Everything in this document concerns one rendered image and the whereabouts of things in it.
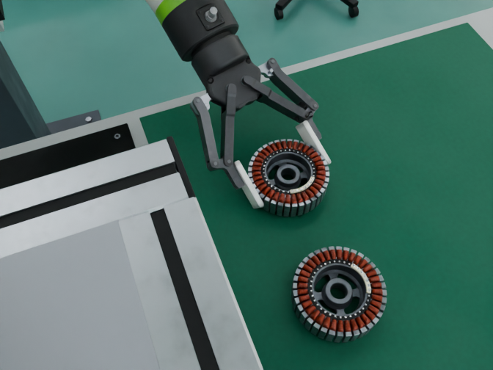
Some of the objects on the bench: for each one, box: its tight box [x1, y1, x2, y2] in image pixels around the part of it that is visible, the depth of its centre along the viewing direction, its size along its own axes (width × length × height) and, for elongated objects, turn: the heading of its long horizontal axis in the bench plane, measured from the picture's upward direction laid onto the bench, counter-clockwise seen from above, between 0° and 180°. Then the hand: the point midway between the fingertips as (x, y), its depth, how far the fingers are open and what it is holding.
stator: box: [248, 139, 329, 217], centre depth 69 cm, size 11×11×4 cm
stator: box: [291, 246, 387, 343], centre depth 60 cm, size 11×11×4 cm
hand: (286, 174), depth 69 cm, fingers closed on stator, 11 cm apart
